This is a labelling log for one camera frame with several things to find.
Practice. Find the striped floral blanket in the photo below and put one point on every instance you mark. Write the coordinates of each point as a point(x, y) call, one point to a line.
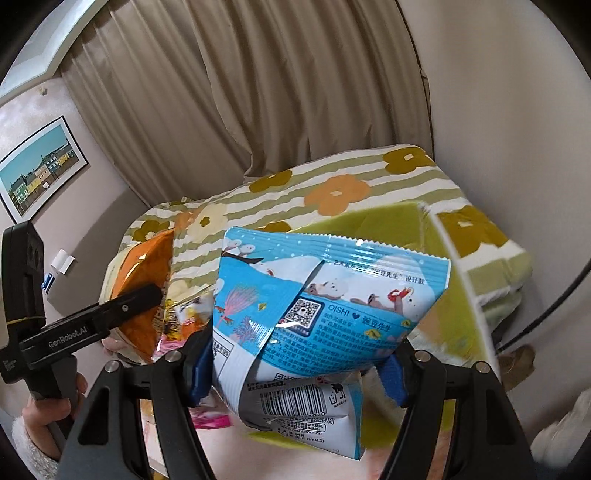
point(332, 175)

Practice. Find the white wall fixture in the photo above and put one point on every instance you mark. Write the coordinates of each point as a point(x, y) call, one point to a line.
point(61, 262)

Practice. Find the small blue wall item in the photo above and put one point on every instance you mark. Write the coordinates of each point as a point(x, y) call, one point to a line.
point(47, 281)

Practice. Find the person's left forearm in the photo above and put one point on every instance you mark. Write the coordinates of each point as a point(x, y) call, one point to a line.
point(32, 452)

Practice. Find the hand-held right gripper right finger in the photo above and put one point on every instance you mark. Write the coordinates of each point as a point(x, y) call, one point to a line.
point(392, 379)

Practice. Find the pink snack packet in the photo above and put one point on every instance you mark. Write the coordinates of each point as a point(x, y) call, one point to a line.
point(212, 421)

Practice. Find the green cardboard box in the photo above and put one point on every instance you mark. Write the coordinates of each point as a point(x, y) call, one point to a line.
point(392, 226)

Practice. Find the white fuzzy object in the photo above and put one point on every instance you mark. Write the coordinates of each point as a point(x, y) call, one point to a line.
point(561, 429)

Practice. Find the brown object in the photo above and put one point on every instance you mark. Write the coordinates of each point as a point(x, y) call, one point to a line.
point(519, 362)

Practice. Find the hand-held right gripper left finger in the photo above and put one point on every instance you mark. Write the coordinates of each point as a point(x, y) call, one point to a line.
point(199, 374)

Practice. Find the beige curtain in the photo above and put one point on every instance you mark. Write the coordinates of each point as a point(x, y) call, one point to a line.
point(231, 92)

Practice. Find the person's left hand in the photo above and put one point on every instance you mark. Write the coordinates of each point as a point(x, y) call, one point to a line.
point(39, 415)

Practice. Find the framed picture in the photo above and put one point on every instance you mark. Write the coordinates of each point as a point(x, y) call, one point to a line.
point(41, 170)

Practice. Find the orange snack packet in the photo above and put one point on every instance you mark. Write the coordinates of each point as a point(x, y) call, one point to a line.
point(138, 272)

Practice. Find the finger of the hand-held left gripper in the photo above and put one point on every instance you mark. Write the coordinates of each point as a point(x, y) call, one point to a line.
point(134, 300)

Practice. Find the blue snack packet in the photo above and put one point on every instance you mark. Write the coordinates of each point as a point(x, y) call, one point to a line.
point(323, 286)

